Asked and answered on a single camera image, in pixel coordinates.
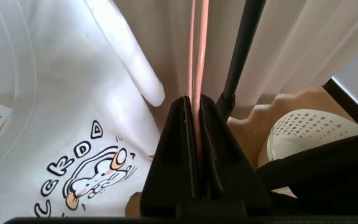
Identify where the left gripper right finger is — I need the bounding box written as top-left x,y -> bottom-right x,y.
198,93 -> 272,218

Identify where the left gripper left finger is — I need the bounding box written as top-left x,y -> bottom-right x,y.
139,95 -> 200,218

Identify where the black garment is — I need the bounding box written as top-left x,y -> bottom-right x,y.
255,132 -> 358,218

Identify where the pink clothes hanger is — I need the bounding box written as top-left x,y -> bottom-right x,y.
187,0 -> 210,158

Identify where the white printed t-shirt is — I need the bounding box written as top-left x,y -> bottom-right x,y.
0,0 -> 167,218

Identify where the white laundry basket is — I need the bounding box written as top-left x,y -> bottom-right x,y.
257,108 -> 358,197

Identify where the black clothes rack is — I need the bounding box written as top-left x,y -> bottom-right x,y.
215,0 -> 267,121

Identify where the beige curtain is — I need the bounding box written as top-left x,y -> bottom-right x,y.
112,0 -> 358,134

